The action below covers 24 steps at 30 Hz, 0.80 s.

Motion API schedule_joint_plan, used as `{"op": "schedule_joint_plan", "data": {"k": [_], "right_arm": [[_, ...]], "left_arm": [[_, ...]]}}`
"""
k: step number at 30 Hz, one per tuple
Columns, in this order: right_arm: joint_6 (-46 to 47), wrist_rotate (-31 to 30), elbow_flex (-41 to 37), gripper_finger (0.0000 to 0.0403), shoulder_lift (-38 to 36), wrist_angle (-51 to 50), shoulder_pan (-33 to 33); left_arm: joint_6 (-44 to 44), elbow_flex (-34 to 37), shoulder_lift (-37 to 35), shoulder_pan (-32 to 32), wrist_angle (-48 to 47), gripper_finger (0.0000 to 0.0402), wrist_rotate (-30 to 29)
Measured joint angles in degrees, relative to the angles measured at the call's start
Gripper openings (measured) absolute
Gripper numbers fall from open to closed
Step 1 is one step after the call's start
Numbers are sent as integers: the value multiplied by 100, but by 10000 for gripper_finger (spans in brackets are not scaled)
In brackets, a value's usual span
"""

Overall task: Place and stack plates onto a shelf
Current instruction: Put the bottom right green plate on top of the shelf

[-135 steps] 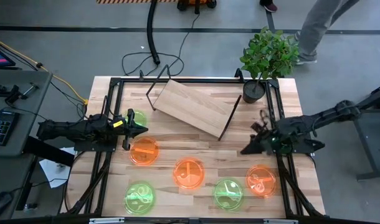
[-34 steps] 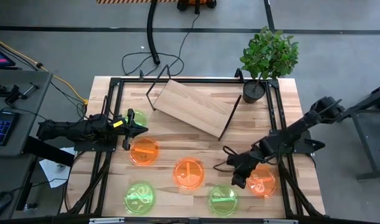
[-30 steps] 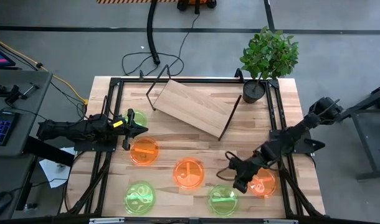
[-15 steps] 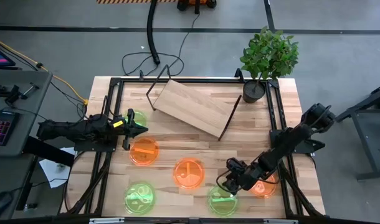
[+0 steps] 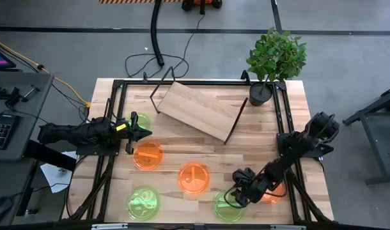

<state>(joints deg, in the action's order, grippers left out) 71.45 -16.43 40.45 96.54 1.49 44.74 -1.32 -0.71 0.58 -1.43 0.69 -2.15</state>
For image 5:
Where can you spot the translucent orange plastic plate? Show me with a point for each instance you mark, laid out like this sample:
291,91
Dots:
148,155
193,177
273,198

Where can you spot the green leafy plant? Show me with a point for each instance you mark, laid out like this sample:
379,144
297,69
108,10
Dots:
276,54

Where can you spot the white paper sheet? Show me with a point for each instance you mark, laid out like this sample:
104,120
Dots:
56,179

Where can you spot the black clamp tool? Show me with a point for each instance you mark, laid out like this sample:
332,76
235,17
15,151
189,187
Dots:
12,96

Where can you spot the black aluminium table frame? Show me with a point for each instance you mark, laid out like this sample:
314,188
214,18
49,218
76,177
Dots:
198,82

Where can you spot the orange and black wheeled machine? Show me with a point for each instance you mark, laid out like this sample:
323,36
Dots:
201,4

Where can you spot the dark grey plant pot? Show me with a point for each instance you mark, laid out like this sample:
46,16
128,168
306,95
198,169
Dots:
260,96

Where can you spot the wooden shelf with black legs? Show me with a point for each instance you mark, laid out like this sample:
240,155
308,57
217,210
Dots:
198,110

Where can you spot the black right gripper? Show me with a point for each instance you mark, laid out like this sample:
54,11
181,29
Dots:
255,187

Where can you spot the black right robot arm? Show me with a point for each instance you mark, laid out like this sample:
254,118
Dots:
297,150

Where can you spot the grey side desk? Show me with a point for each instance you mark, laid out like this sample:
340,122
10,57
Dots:
38,105

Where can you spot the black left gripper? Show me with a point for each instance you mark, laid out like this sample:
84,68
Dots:
123,131

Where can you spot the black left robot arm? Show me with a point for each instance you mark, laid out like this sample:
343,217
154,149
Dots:
73,134

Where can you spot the translucent green plastic plate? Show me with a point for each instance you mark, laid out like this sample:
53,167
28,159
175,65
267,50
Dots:
143,203
144,120
227,213

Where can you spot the black backlit keyboard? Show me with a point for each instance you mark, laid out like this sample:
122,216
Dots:
1,131

